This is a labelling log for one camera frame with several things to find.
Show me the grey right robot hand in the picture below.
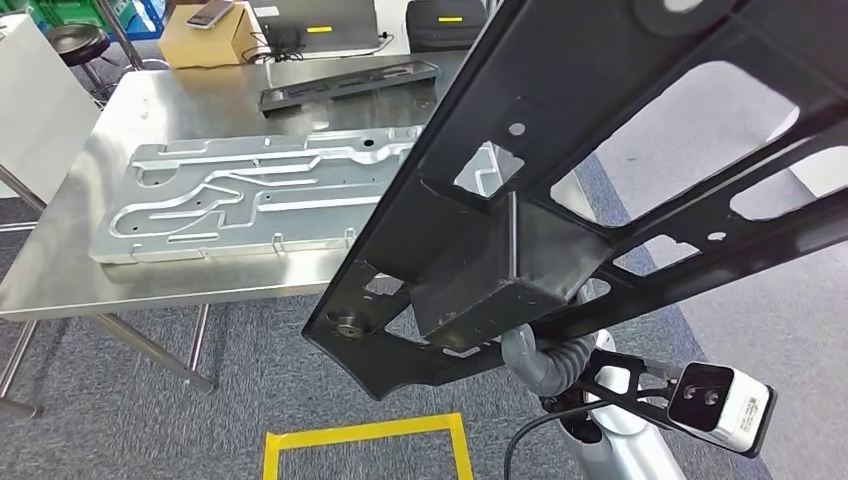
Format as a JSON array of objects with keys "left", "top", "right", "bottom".
[{"left": 500, "top": 323, "right": 564, "bottom": 399}]

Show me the black plastic plate frame part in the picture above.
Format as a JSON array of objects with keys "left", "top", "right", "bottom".
[
  {"left": 256, "top": 59, "right": 442, "bottom": 119},
  {"left": 302, "top": 0, "right": 848, "bottom": 402}
]

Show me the stainless steel workbench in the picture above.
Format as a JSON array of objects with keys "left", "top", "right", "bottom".
[{"left": 0, "top": 49, "right": 598, "bottom": 422}]

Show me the yellow floor tape square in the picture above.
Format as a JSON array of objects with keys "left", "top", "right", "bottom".
[{"left": 261, "top": 411, "right": 475, "bottom": 480}]

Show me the black zip case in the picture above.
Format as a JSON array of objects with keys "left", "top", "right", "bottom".
[{"left": 405, "top": 0, "right": 490, "bottom": 54}]

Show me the white furniture block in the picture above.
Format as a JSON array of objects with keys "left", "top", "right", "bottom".
[{"left": 768, "top": 105, "right": 848, "bottom": 200}]

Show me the stamped aluminium plate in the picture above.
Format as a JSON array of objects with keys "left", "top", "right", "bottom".
[{"left": 89, "top": 124, "right": 525, "bottom": 266}]

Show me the grey laptop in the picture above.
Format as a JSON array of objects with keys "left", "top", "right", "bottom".
[{"left": 251, "top": 0, "right": 382, "bottom": 56}]

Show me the black power adapter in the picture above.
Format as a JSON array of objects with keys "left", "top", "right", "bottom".
[{"left": 261, "top": 26, "right": 301, "bottom": 56}]

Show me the cardboard box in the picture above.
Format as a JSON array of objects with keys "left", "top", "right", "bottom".
[{"left": 157, "top": 1, "right": 261, "bottom": 71}]

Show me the smartphone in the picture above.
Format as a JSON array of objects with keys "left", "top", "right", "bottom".
[{"left": 185, "top": 0, "right": 236, "bottom": 31}]

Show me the blue storage rack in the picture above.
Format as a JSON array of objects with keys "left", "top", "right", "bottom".
[{"left": 105, "top": 0, "right": 167, "bottom": 42}]

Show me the grey metal pole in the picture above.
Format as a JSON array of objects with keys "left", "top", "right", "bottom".
[{"left": 95, "top": 0, "right": 145, "bottom": 71}]

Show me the white cabinet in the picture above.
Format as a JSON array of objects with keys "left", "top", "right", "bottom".
[{"left": 0, "top": 13, "right": 102, "bottom": 200}]

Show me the black round stool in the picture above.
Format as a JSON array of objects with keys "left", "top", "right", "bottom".
[{"left": 44, "top": 24, "right": 117, "bottom": 104}]

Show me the green plastic crate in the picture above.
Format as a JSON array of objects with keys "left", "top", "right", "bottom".
[{"left": 0, "top": 0, "right": 99, "bottom": 28}]

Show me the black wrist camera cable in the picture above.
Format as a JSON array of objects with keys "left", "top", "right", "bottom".
[{"left": 502, "top": 397, "right": 670, "bottom": 480}]

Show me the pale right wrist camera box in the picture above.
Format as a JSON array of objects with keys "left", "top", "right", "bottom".
[{"left": 665, "top": 360, "right": 778, "bottom": 460}]

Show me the black laptop cable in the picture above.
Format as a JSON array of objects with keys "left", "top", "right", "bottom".
[{"left": 241, "top": 29, "right": 397, "bottom": 66}]

